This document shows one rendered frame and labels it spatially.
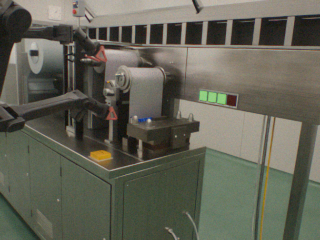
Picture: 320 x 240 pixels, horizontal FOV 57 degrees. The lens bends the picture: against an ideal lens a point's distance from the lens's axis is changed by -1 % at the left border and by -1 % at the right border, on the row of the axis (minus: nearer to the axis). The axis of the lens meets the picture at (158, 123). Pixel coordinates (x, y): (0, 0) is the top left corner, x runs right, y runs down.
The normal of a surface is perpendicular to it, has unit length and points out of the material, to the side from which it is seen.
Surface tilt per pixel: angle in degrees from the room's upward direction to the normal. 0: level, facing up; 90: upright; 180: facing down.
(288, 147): 90
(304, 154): 90
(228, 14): 90
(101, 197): 90
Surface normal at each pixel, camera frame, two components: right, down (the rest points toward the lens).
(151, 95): 0.69, 0.19
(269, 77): -0.73, 0.11
